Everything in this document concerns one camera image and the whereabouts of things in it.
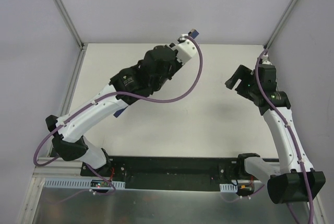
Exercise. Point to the right aluminium corner post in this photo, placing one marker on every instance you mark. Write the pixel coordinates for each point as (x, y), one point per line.
(281, 23)

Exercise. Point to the left aluminium corner post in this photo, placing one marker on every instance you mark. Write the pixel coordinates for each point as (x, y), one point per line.
(68, 22)

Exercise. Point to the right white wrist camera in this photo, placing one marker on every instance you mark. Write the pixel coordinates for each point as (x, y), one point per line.
(265, 59)

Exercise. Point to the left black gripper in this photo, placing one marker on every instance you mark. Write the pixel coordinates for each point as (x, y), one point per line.
(174, 58)

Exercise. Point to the white cable duct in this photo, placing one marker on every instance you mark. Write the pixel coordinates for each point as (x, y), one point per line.
(77, 184)
(228, 188)

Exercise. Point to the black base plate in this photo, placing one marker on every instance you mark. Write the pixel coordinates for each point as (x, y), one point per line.
(175, 174)

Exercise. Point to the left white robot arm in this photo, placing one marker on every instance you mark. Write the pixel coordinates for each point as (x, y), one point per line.
(69, 141)

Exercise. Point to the aluminium front rail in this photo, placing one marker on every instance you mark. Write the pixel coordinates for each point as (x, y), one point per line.
(251, 204)

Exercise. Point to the right white cable duct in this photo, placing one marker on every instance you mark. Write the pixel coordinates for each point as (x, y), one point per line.
(228, 188)

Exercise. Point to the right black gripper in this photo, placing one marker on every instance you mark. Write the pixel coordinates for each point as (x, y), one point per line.
(240, 78)

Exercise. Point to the aluminium corner post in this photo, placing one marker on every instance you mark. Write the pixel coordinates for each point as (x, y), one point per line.
(281, 23)
(68, 22)

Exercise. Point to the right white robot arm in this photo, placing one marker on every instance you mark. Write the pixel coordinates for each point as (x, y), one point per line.
(295, 180)

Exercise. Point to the left white cable duct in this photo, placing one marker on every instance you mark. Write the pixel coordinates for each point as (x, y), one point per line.
(77, 184)

